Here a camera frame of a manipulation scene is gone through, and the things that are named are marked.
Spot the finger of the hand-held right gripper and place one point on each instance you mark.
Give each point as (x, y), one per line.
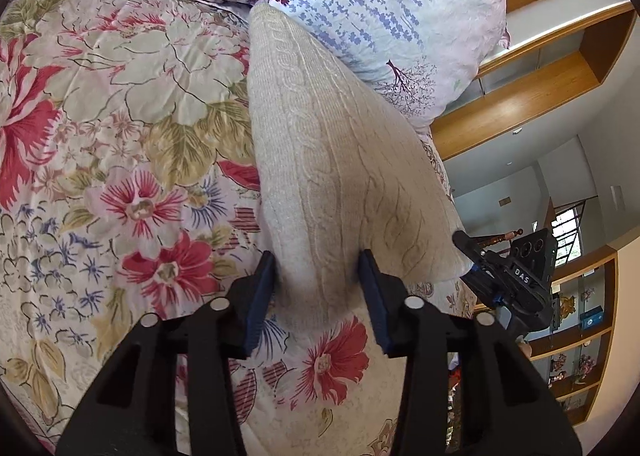
(470, 246)

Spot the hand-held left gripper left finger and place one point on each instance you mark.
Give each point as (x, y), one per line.
(260, 301)

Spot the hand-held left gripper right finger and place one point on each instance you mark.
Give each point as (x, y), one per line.
(372, 301)

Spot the golden figurine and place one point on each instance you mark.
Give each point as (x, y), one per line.
(566, 308)

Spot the window with grille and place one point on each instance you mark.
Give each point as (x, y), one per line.
(567, 236)

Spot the blue box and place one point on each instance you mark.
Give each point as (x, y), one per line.
(591, 317)

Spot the wooden display shelf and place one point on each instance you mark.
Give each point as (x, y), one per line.
(575, 342)

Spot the wooden headboard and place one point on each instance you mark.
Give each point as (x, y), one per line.
(515, 106)

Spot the floral quilt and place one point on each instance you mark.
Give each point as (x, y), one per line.
(100, 136)

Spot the pillow with tree print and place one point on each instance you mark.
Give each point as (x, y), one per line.
(400, 11)

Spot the turned wooden post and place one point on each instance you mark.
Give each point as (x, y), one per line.
(502, 236)

